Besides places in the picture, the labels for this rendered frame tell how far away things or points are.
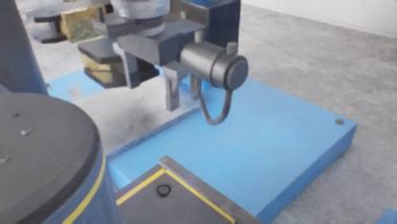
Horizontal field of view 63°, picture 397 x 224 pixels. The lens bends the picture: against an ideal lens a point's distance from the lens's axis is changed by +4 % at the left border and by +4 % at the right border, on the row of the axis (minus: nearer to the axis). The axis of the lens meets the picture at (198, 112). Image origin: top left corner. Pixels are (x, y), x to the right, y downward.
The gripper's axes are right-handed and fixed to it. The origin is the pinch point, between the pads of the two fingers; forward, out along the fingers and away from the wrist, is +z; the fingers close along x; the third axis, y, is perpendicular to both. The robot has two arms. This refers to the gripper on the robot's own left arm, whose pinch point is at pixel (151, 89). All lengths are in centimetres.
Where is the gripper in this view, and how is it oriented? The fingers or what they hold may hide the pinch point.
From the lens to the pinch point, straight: 68.0
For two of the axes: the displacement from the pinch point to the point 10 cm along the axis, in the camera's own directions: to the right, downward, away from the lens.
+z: 0.1, 8.2, 5.7
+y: 6.9, -4.2, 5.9
